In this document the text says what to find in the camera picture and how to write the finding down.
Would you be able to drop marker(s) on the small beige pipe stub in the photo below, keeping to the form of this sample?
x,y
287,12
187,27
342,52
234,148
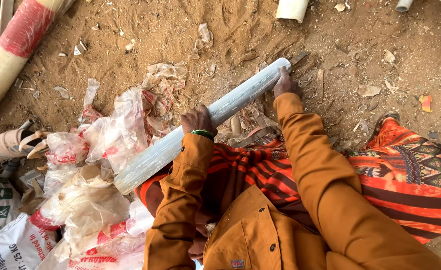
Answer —
x,y
236,126

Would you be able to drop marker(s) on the person's left fingers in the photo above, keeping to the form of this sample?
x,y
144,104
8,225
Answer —
x,y
197,112

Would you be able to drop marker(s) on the white printed sack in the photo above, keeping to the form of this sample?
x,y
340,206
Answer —
x,y
14,247

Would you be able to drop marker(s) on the short white pipe piece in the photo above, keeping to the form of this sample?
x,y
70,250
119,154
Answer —
x,y
291,9

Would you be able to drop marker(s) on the mustard brown jacket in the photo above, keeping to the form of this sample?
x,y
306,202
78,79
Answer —
x,y
265,232

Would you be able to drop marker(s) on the brown sandal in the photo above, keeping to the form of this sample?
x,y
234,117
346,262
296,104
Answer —
x,y
384,119

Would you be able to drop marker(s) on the beige pipe with torn end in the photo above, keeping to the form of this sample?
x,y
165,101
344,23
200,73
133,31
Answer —
x,y
3,146

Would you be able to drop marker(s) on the crumpled clear plastic scrap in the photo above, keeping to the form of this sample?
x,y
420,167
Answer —
x,y
204,39

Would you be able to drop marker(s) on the person's right hand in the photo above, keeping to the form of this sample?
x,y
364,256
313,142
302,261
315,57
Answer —
x,y
286,87

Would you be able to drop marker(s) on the small grey pipe piece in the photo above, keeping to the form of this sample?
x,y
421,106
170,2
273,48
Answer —
x,y
404,4

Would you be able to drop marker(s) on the person's right fingers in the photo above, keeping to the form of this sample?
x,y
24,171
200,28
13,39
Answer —
x,y
284,73

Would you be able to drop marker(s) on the person's left hand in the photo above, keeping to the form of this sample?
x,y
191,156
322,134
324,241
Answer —
x,y
198,120

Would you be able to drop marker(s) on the film-wrapped white plastic pipe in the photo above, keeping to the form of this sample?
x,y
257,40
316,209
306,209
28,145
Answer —
x,y
239,98

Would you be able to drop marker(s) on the yellow red scrap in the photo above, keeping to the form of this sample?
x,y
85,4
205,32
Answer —
x,y
426,103

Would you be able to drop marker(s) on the large cream pipe red band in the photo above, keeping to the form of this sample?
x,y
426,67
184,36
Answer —
x,y
18,41

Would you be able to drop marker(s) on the orange patterned dress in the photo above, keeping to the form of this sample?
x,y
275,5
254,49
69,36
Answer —
x,y
400,176

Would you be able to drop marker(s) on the heap of clear plastic wrappers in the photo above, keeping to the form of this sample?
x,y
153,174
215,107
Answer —
x,y
108,150

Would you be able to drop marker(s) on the green bangle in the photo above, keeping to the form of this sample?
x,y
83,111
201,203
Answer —
x,y
202,133

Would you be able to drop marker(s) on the grey flat bar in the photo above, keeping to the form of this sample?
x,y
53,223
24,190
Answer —
x,y
5,15

